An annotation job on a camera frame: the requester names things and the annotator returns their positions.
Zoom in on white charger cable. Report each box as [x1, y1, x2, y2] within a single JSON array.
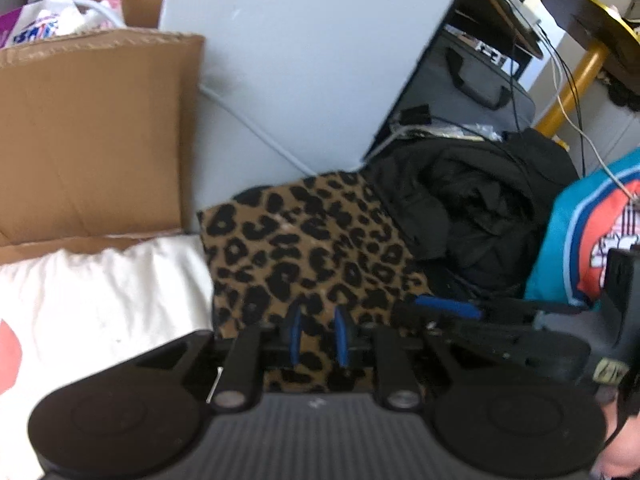
[[537, 25, 640, 206]]

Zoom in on leopard print skirt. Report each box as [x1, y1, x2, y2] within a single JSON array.
[[197, 172, 436, 393]]

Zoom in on person's right hand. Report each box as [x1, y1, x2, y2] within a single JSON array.
[[595, 390, 640, 480]]

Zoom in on white detergent pouch pink cap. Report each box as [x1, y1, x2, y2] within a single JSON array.
[[10, 0, 128, 43]]

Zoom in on purple packet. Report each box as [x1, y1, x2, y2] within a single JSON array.
[[0, 7, 23, 48]]

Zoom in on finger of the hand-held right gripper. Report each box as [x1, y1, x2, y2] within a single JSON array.
[[391, 305, 593, 383], [414, 295, 583, 320]]

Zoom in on folded black clothes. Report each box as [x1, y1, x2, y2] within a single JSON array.
[[362, 127, 581, 301]]

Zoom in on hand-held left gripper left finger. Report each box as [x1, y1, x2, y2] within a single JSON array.
[[144, 305, 303, 409]]

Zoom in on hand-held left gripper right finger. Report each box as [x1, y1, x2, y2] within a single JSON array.
[[333, 305, 472, 410]]

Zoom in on cream bear print blanket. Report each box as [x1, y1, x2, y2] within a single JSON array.
[[0, 234, 216, 480]]

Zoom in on grey carrying case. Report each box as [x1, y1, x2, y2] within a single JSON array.
[[390, 27, 536, 136]]

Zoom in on flat cardboard sheet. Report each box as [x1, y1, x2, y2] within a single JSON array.
[[0, 30, 206, 261]]

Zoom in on black round table gold rim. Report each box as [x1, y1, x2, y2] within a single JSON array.
[[530, 0, 640, 56]]

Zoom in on wooden shelf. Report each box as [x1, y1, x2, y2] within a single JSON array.
[[460, 0, 543, 58]]

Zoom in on yellow table leg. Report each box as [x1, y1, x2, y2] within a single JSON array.
[[535, 42, 611, 136]]

